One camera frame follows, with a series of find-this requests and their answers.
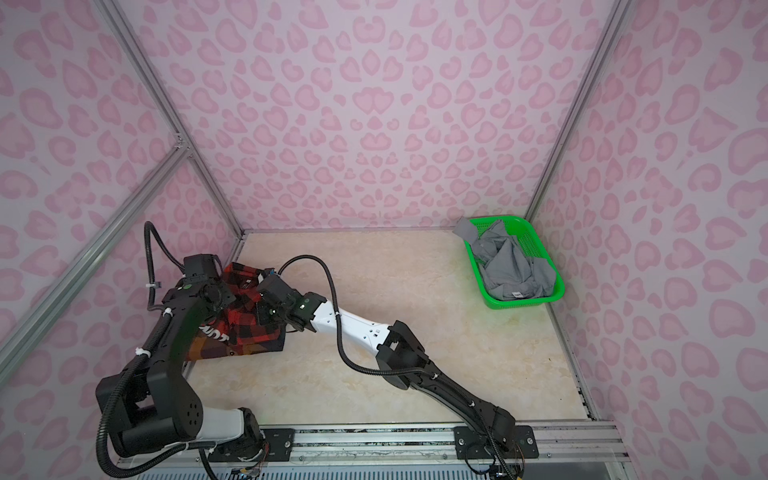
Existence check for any red black plaid shirt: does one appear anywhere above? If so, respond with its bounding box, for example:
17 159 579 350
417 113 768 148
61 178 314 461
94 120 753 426
195 262 286 346

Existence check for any green plastic basket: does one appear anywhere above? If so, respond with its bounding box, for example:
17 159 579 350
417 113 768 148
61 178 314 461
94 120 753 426
454 216 565 310

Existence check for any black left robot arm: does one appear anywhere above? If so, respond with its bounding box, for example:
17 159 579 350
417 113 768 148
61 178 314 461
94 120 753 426
95 254 266 478

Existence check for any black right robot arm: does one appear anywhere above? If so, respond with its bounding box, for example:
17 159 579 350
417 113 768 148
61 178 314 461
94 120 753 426
257 274 522 459

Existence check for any folded brown plaid shirt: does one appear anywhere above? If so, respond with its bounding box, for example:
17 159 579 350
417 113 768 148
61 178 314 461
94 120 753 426
186 336 285 361

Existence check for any grey shirt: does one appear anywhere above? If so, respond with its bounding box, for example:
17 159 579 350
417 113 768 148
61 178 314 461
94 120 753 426
453 217 557 307

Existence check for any aluminium frame diagonal bar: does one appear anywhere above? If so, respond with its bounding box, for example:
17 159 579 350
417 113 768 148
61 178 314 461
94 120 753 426
1 142 188 385

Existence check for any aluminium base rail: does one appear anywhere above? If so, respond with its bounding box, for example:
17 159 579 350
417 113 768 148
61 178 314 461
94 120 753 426
110 419 637 480

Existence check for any left corner aluminium post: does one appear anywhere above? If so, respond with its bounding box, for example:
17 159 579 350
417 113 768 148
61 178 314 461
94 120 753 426
94 0 245 239

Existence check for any corner aluminium post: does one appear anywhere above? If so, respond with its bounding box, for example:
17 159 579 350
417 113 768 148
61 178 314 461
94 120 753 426
524 0 637 223
94 0 245 239

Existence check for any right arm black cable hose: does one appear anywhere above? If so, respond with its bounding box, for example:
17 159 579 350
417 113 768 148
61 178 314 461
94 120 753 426
275 254 517 480

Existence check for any right corner aluminium post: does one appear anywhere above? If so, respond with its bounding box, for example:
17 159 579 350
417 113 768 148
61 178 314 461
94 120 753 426
524 0 637 223

